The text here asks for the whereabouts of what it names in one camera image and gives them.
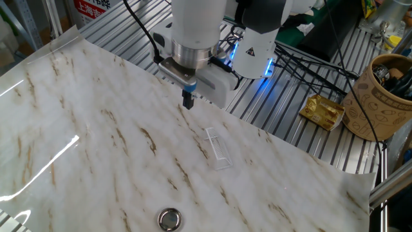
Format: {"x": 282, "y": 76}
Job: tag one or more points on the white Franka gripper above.
{"x": 219, "y": 87}

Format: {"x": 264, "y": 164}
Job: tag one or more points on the small round steel plate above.
{"x": 170, "y": 219}

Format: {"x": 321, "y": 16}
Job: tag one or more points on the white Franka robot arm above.
{"x": 199, "y": 19}

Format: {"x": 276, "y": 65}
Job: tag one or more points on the clear acrylic goal stand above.
{"x": 219, "y": 151}

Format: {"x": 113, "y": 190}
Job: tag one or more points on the marble pattern table sheet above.
{"x": 96, "y": 145}

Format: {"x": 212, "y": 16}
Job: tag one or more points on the green cutting mat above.
{"x": 289, "y": 35}

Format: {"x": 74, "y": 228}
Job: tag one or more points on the gold foil snack packet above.
{"x": 322, "y": 112}

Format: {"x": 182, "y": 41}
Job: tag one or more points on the red white printed sign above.
{"x": 90, "y": 8}

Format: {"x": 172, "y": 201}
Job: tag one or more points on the crumpled white paper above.
{"x": 305, "y": 29}

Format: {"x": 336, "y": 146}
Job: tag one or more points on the black rectangular block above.
{"x": 331, "y": 32}

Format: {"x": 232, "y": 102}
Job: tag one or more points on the grey perforated shelf upright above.
{"x": 29, "y": 22}

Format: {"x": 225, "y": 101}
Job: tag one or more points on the brown printed paper tub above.
{"x": 370, "y": 106}

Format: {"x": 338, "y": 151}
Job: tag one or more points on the yellow snack bag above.
{"x": 368, "y": 8}

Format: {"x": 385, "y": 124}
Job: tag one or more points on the small yellow object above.
{"x": 393, "y": 42}

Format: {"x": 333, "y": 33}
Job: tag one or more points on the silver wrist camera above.
{"x": 175, "y": 72}

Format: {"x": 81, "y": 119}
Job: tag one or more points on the aluminium post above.
{"x": 53, "y": 16}

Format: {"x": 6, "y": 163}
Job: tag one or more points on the aluminium frame bar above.
{"x": 392, "y": 185}

